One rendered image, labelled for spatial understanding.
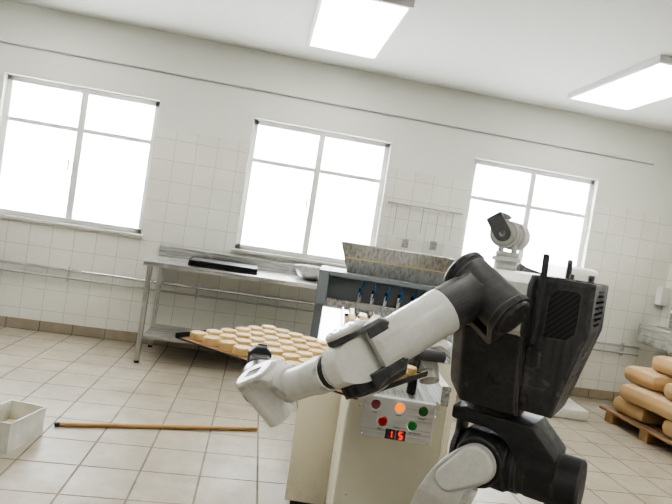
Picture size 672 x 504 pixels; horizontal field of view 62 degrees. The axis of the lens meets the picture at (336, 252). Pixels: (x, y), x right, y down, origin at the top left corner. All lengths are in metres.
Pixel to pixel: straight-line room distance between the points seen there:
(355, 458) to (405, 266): 0.99
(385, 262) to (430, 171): 3.33
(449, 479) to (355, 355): 0.45
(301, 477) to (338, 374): 1.82
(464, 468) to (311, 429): 1.48
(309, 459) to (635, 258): 4.96
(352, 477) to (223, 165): 4.07
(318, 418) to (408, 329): 1.74
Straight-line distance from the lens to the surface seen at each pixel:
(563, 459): 1.34
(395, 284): 2.59
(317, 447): 2.76
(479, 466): 1.33
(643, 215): 6.96
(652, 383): 5.69
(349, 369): 1.02
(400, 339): 1.00
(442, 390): 1.95
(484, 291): 1.08
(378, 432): 1.97
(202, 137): 5.68
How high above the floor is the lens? 1.36
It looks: 2 degrees down
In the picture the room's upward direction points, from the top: 9 degrees clockwise
